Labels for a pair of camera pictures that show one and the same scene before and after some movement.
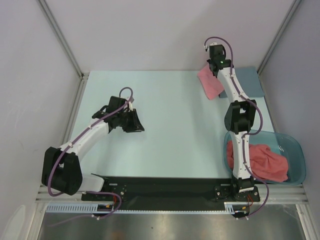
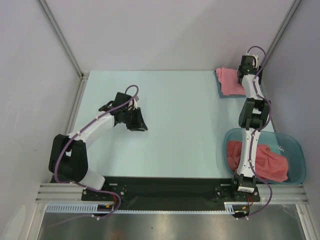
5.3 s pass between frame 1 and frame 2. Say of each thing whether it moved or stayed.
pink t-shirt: moved
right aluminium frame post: stayed
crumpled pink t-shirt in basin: stayed
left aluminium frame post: stayed
